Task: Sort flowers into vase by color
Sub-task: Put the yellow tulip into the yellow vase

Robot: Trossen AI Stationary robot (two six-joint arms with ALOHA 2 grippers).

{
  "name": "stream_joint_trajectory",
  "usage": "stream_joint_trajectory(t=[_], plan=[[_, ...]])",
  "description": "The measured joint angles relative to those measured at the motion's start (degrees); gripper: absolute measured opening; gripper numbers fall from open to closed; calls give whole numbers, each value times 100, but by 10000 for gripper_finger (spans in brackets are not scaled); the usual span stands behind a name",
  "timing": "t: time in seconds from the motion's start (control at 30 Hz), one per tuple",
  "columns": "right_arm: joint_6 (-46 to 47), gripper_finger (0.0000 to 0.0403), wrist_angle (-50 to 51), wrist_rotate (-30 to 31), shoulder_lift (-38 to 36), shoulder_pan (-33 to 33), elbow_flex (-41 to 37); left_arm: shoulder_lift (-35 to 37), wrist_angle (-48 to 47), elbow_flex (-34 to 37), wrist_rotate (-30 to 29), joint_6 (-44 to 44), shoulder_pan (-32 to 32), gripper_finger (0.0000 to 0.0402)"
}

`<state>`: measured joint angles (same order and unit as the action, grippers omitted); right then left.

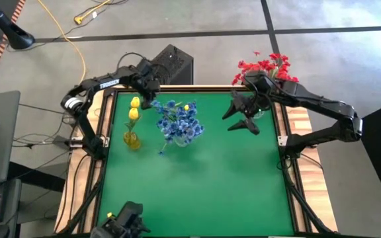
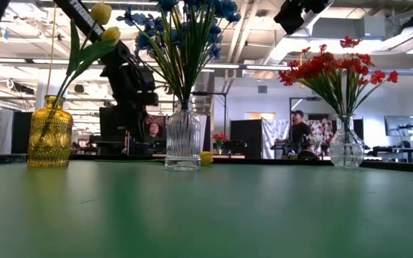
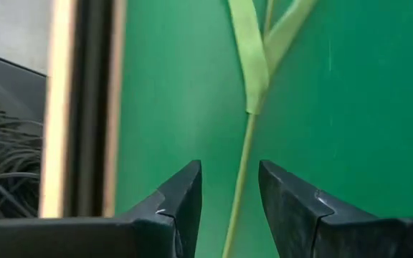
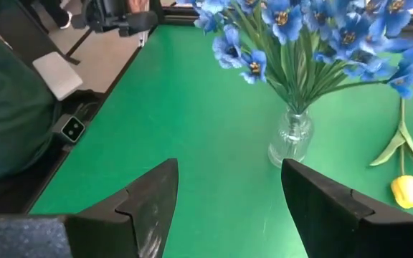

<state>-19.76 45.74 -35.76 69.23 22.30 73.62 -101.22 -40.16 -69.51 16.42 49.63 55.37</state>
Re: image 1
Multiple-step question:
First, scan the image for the black blurry device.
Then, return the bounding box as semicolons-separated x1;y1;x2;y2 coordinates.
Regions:
89;200;151;238

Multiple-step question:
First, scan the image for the long yellow extension cable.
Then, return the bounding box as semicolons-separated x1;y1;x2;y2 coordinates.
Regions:
36;0;87;83

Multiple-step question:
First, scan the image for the black metal table frame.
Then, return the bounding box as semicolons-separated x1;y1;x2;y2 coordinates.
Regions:
58;86;335;238

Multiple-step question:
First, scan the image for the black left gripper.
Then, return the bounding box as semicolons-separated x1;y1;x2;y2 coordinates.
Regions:
137;74;161;110

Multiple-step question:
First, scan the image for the yellow embossed glass vase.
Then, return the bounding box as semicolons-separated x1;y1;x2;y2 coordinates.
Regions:
123;130;142;151

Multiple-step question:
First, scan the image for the black computer tower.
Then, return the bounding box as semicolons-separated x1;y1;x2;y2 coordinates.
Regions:
150;44;194;85

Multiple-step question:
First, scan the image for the green table mat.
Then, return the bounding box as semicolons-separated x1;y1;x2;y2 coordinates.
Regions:
95;91;296;237

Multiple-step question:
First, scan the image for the black stand pole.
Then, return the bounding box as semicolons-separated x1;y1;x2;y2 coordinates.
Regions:
0;0;36;50

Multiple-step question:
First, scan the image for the blue artificial flower bunch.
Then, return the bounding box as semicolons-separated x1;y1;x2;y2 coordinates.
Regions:
149;99;200;133
157;114;205;156

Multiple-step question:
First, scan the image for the yellow cable with plug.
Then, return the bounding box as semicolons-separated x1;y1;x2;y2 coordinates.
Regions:
73;0;112;26

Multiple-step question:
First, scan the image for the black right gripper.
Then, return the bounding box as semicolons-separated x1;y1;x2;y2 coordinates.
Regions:
222;88;272;136

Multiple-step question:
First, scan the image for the ribbed clear glass vase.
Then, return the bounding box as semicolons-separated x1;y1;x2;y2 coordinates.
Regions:
173;135;191;148

